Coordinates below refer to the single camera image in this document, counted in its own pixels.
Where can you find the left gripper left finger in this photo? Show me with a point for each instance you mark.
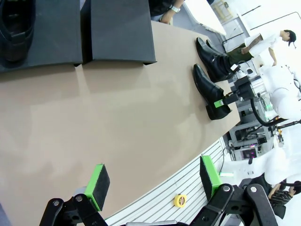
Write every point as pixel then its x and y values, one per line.
pixel 97 186

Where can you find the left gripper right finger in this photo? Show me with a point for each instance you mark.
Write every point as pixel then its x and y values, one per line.
pixel 210 179

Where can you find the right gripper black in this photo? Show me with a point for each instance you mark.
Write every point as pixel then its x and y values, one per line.
pixel 243 88

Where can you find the black perforated leather shoe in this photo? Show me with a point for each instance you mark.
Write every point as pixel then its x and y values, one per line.
pixel 207 87
pixel 22 47

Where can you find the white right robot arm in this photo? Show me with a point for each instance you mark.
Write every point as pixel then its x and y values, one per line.
pixel 282 99

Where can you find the person's left forearm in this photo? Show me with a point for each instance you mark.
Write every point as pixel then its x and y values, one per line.
pixel 179 2

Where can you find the black shoe stand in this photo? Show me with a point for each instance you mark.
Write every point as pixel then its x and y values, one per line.
pixel 56 35
pixel 120 30

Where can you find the person's left hand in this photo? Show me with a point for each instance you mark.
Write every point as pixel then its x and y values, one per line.
pixel 168 16

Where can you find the grey equipment rack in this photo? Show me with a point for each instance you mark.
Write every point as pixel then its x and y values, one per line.
pixel 240 131

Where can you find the yellow tape measure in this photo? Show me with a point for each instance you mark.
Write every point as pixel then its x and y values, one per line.
pixel 179 200

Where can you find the slotted aluminium table plate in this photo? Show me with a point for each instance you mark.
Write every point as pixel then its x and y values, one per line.
pixel 164 183

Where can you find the seated person striped shirt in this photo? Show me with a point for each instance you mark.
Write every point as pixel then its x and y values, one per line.
pixel 279 197

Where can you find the bystander in white shirt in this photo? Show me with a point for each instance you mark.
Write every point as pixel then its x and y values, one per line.
pixel 261 44

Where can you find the white table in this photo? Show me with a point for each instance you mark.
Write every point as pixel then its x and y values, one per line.
pixel 204 14

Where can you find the silver wrist watch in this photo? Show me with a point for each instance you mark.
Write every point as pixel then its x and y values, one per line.
pixel 175 9

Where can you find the person in black jacket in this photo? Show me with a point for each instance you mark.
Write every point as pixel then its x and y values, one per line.
pixel 160 7

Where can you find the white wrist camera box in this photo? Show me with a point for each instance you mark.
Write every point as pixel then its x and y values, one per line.
pixel 240 73

